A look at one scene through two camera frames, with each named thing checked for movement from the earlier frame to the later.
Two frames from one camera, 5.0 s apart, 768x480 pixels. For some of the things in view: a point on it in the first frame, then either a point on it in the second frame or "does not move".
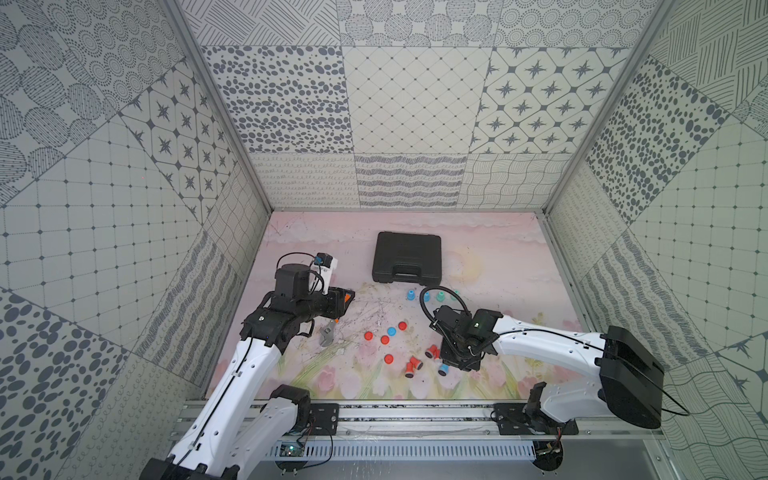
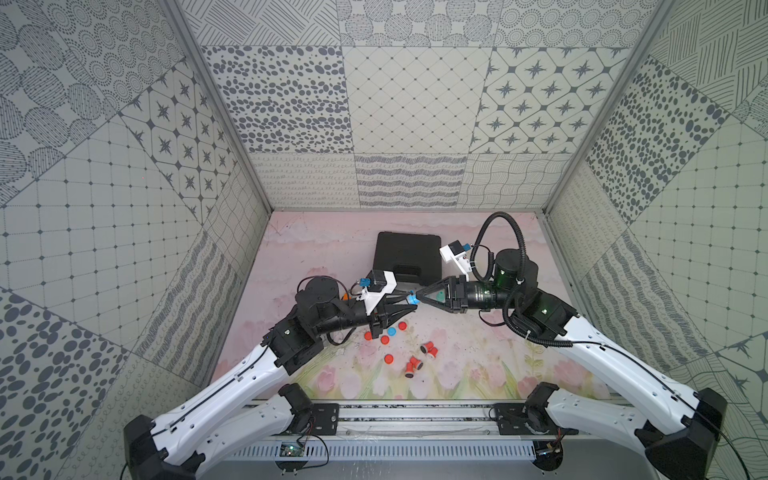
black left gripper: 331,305 → 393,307
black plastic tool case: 407,257 does not move
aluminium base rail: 447,430 does not move
